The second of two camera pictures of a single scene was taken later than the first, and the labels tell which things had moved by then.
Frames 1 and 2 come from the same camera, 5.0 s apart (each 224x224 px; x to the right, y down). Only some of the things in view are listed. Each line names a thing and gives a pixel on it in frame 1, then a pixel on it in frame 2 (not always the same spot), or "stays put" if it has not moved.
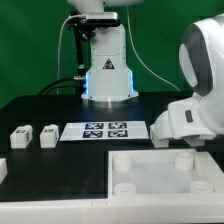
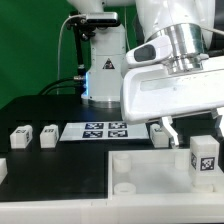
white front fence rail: (198, 210) stays put
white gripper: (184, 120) to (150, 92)
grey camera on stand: (102, 17) stays put
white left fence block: (3, 169) stays put
